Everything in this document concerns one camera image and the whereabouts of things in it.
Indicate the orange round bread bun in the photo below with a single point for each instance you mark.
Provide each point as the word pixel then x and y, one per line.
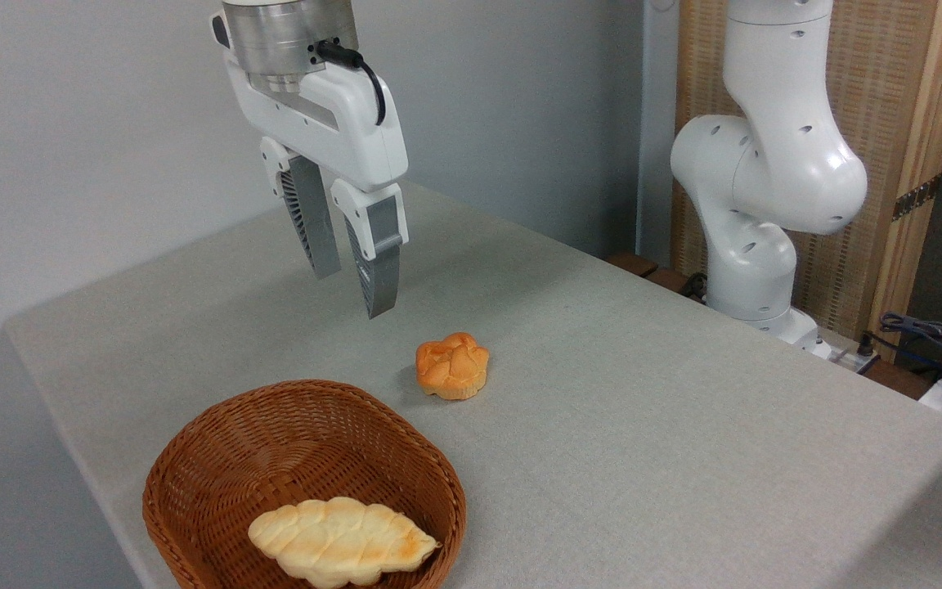
pixel 452 366

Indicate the dark brown wooden block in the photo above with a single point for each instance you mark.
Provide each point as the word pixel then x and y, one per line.
pixel 669 280
pixel 633 263

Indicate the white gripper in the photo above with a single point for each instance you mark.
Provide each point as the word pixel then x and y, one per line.
pixel 348 123

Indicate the grey tablecloth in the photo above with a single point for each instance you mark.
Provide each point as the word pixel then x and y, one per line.
pixel 643 409

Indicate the pale braided bread loaf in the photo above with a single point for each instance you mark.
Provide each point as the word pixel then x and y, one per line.
pixel 340 541

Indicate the metal screen hinge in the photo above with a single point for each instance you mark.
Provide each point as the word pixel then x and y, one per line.
pixel 917 198

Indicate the brown woven wicker basket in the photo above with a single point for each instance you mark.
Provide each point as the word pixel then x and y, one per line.
pixel 217 458

